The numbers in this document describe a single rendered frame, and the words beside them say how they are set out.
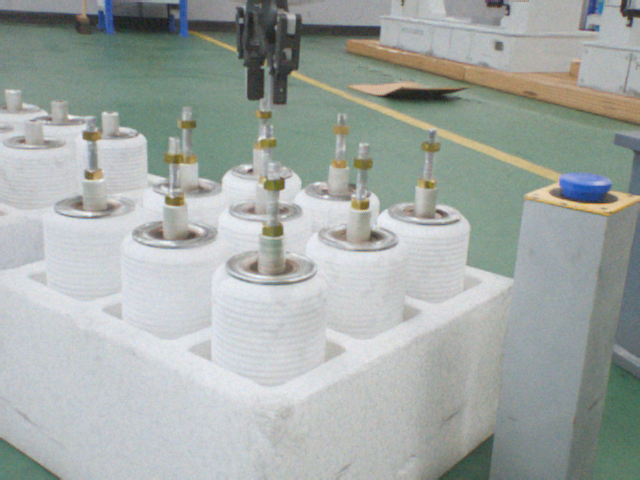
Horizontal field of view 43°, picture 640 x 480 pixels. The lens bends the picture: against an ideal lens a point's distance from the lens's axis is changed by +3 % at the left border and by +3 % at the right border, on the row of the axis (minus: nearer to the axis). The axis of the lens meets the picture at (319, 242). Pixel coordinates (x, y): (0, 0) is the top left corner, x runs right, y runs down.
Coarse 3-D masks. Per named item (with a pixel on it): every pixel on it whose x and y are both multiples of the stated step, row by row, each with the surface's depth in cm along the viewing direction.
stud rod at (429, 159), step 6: (432, 132) 79; (432, 138) 79; (426, 156) 80; (432, 156) 79; (426, 162) 80; (432, 162) 80; (426, 168) 80; (432, 168) 80; (426, 174) 80; (426, 180) 80
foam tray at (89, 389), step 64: (0, 320) 79; (64, 320) 72; (448, 320) 74; (0, 384) 82; (64, 384) 74; (128, 384) 67; (192, 384) 62; (256, 384) 61; (320, 384) 61; (384, 384) 68; (448, 384) 77; (64, 448) 76; (128, 448) 69; (192, 448) 63; (256, 448) 58; (320, 448) 62; (384, 448) 70; (448, 448) 81
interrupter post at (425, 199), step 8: (416, 192) 81; (424, 192) 80; (432, 192) 80; (416, 200) 81; (424, 200) 80; (432, 200) 80; (416, 208) 81; (424, 208) 81; (432, 208) 81; (416, 216) 81; (424, 216) 81; (432, 216) 81
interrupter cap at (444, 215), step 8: (392, 208) 83; (400, 208) 83; (408, 208) 83; (440, 208) 83; (448, 208) 84; (392, 216) 80; (400, 216) 80; (408, 216) 80; (440, 216) 82; (448, 216) 81; (456, 216) 81; (416, 224) 78; (424, 224) 78; (432, 224) 78; (440, 224) 78; (448, 224) 79
